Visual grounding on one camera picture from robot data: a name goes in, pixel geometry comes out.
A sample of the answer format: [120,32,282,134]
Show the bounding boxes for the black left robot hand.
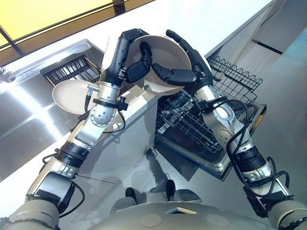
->
[100,28,154,87]

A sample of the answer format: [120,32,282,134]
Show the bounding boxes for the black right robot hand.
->
[152,29,213,93]

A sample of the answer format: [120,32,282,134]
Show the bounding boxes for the beige ceramic bowl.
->
[123,35,192,97]

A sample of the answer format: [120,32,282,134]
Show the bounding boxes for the stainless steel sink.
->
[0,39,106,90]

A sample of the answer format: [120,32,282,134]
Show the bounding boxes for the black dish drying rack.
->
[43,55,104,88]

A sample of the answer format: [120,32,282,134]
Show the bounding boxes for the beige ceramic plate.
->
[52,80,101,115]

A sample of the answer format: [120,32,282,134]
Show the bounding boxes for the chrome faucet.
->
[0,67,18,83]

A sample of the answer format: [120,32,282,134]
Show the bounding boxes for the right robot leg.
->
[165,179,202,205]

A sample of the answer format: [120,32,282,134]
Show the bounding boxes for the robot leg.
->
[110,187,144,213]
[165,179,202,205]

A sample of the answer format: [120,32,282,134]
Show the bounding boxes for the left robot leg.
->
[110,187,144,213]

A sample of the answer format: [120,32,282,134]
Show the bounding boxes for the beige robot torso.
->
[88,201,279,230]

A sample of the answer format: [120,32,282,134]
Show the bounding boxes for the black wire dishwasher rack, small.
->
[206,55,263,101]

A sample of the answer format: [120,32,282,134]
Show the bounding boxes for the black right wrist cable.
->
[198,97,260,168]

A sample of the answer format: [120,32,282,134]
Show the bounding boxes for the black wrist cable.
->
[83,85,127,135]
[198,97,260,168]

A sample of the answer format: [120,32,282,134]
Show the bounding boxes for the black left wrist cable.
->
[83,85,127,135]

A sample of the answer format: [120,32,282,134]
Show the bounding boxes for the black wire dishwasher rack, large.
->
[154,91,243,154]

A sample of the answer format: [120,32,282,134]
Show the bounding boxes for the black cabinet handle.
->
[255,41,284,55]

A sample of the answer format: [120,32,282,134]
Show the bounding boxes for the window with black frame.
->
[0,0,156,56]

